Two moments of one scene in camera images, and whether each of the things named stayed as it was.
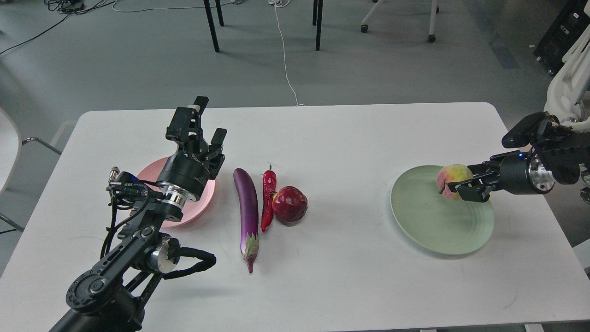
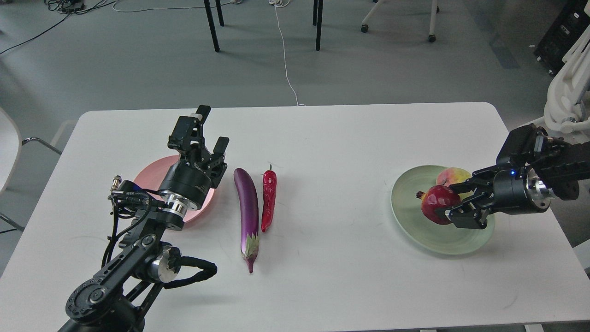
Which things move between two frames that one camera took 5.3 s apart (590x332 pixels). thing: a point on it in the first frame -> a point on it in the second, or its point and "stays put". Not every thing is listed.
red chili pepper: [269, 184] stays put
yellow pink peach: [453, 173] stays put
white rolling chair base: [434, 9] stays put
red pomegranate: [289, 204] -> [436, 200]
